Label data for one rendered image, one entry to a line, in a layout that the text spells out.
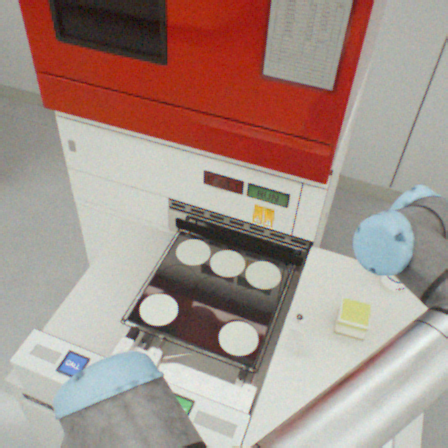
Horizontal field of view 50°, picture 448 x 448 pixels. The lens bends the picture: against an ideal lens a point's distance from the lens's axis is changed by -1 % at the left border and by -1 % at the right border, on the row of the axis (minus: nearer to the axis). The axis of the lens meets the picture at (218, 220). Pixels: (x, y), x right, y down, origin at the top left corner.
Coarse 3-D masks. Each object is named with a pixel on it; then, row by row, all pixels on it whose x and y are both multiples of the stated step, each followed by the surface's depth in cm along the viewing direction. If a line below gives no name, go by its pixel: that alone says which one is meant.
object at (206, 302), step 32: (256, 256) 143; (160, 288) 133; (192, 288) 133; (224, 288) 134; (256, 288) 134; (128, 320) 126; (192, 320) 126; (224, 320) 126; (256, 320) 127; (224, 352) 120; (256, 352) 120
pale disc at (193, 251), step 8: (192, 240) 146; (200, 240) 146; (184, 248) 144; (192, 248) 144; (200, 248) 144; (208, 248) 144; (184, 256) 141; (192, 256) 142; (200, 256) 142; (208, 256) 142; (192, 264) 139
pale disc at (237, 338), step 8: (224, 328) 125; (232, 328) 125; (240, 328) 125; (248, 328) 125; (224, 336) 123; (232, 336) 123; (240, 336) 123; (248, 336) 123; (256, 336) 123; (224, 344) 121; (232, 344) 121; (240, 344) 122; (248, 344) 122; (256, 344) 122; (232, 352) 120; (240, 352) 120; (248, 352) 120
